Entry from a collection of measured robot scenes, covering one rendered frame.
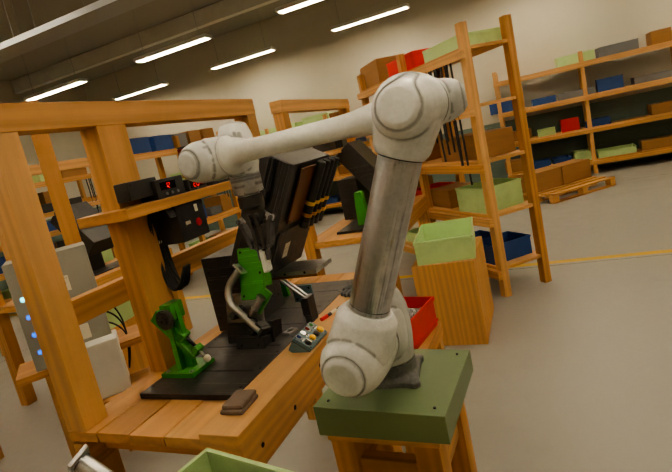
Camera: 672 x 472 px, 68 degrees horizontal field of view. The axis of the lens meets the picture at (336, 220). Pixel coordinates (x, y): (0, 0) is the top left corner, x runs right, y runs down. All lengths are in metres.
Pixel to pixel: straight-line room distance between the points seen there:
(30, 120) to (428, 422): 1.48
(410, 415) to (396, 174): 0.60
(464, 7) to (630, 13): 2.91
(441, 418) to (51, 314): 1.21
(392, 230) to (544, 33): 9.76
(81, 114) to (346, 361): 1.31
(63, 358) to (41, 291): 0.22
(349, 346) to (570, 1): 10.00
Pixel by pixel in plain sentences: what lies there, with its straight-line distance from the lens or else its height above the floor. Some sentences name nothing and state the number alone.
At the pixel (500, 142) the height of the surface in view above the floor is 1.29.
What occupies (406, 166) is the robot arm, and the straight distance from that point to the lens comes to 1.06.
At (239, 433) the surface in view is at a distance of 1.49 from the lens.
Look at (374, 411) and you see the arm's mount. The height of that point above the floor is 0.93.
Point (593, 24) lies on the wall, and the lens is 10.78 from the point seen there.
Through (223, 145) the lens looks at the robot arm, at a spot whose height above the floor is 1.66.
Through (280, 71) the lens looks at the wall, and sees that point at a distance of 11.97.
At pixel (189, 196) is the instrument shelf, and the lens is 2.10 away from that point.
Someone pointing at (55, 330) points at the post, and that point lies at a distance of 1.81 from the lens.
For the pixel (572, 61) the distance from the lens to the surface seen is 10.16.
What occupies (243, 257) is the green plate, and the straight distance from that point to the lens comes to 2.04.
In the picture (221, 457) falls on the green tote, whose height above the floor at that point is 0.95.
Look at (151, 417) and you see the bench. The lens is 1.82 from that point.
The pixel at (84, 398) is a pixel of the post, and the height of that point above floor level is 0.98.
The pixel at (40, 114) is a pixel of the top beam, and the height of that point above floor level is 1.90.
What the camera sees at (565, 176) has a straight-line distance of 8.72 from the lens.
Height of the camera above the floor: 1.62
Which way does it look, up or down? 9 degrees down
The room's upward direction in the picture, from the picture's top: 13 degrees counter-clockwise
